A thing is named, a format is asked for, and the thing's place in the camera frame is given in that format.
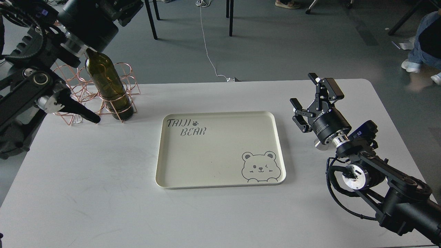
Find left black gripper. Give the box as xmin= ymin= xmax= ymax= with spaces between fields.
xmin=57 ymin=0 xmax=144 ymax=52

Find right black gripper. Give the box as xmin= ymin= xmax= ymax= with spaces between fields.
xmin=290 ymin=73 xmax=351 ymax=145

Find dark green wine bottle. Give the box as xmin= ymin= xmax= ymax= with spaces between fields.
xmin=85 ymin=48 xmax=134 ymax=121

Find steel jigger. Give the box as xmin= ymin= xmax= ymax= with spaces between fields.
xmin=314 ymin=138 xmax=329 ymax=151

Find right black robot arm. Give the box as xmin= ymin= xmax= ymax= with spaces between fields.
xmin=290 ymin=73 xmax=441 ymax=246

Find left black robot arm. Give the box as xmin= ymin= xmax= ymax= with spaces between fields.
xmin=0 ymin=0 xmax=144 ymax=159

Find black table legs left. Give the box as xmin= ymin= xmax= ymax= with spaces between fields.
xmin=144 ymin=0 xmax=161 ymax=40

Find black table legs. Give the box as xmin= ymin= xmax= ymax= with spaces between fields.
xmin=144 ymin=0 xmax=161 ymax=40
xmin=226 ymin=0 xmax=234 ymax=37

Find standing person feet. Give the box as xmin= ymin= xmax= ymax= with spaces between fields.
xmin=275 ymin=0 xmax=302 ymax=9

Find seated person in jeans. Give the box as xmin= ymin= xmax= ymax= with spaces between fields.
xmin=401 ymin=9 xmax=441 ymax=73

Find cream bear tray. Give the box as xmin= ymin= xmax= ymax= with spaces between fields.
xmin=155 ymin=111 xmax=286 ymax=189

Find black table legs right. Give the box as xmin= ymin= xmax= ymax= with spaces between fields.
xmin=226 ymin=0 xmax=234 ymax=37

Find black chair leg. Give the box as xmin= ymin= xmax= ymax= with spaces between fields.
xmin=388 ymin=1 xmax=421 ymax=36

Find copper wire wine rack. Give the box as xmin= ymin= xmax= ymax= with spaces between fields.
xmin=53 ymin=62 xmax=141 ymax=116

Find white cable on floor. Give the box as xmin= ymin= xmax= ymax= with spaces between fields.
xmin=196 ymin=0 xmax=235 ymax=82

